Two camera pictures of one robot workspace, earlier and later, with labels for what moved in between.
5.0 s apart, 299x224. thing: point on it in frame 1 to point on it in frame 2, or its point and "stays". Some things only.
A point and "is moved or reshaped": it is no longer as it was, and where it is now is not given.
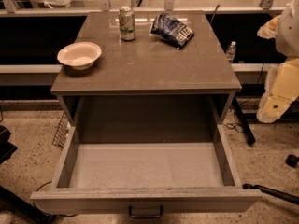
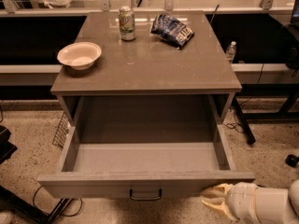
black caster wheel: x=291 y=160 stays
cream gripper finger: x=269 y=30 to x=219 y=190
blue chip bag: x=172 y=30 stays
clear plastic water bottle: x=231 y=50 stays
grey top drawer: x=145 y=180 is moved or reshaped
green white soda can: x=126 y=17 stays
